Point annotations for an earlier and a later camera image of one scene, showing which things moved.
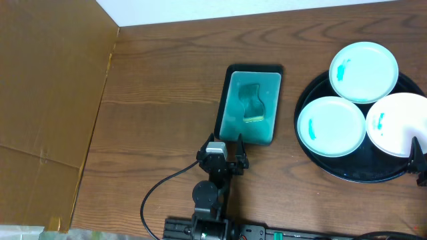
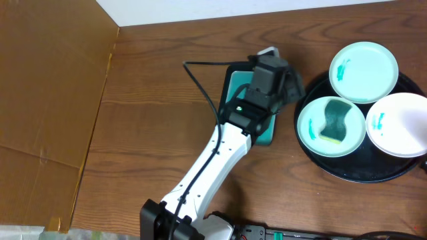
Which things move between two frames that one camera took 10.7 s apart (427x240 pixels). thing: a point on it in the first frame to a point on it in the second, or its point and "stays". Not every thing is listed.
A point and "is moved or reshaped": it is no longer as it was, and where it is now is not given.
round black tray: (366, 165) stays
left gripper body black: (227, 165) to (297, 88)
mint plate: (363, 73) stays
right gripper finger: (417, 162) to (424, 165)
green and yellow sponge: (254, 111) is moved or reshaped
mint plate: (331, 127) stays
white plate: (393, 120) stays
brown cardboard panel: (55, 57) stays
